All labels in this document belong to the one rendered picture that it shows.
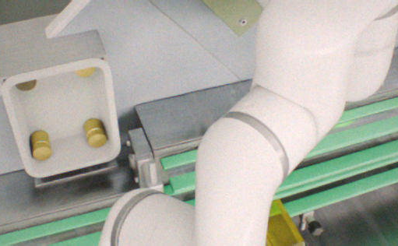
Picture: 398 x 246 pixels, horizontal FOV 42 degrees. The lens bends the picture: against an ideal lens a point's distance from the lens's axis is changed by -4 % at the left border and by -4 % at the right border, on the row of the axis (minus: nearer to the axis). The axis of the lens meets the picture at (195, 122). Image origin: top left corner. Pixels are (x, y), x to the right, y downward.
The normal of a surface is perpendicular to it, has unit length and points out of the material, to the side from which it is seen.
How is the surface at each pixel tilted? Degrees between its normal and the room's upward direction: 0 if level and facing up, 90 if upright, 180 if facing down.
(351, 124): 90
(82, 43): 90
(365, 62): 16
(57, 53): 90
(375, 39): 7
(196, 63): 0
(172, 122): 90
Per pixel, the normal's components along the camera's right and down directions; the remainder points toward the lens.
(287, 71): -0.47, 0.62
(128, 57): 0.33, 0.64
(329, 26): 0.10, -0.36
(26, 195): 0.00, -0.74
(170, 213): -0.23, -0.85
